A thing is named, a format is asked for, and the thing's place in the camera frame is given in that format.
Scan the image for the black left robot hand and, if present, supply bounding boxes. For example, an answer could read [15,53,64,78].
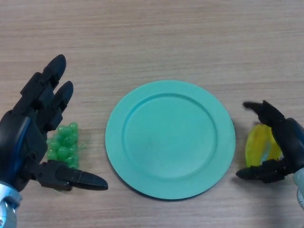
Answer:
[0,54,109,193]

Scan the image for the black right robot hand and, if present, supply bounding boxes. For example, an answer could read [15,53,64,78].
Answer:
[236,100,304,184]

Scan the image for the yellow plastic starfruit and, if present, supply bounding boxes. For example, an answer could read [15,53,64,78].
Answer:
[246,123,283,168]

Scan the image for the teal green round plate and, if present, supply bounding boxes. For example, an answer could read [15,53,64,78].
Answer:
[105,80,237,202]

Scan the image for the green plastic grape bunch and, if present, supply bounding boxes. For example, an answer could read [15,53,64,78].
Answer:
[46,122,91,192]

